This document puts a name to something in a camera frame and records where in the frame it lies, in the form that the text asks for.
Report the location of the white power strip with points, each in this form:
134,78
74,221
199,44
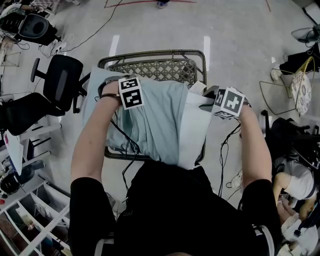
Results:
61,46
235,181

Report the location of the white pod backpack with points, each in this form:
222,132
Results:
37,28

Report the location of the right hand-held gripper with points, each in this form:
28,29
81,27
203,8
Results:
231,102

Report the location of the white paper card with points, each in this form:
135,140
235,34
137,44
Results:
198,87

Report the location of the light blue pillowcase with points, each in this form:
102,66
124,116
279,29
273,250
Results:
155,120

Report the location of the white pillow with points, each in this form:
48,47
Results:
193,130

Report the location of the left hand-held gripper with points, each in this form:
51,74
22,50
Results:
131,93

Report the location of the person's right forearm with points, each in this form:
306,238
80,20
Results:
255,150

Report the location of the white shelf unit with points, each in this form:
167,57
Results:
53,221

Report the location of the black office chair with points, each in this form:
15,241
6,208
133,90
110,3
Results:
62,80
292,135
25,112

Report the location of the dark wrist band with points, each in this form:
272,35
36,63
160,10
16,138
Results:
110,95

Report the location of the person's left forearm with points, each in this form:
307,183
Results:
92,140

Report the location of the person's black shirt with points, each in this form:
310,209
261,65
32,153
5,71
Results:
175,212

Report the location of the white desk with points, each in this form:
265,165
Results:
13,152

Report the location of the checkered cloth table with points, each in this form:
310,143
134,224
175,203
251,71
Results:
47,3

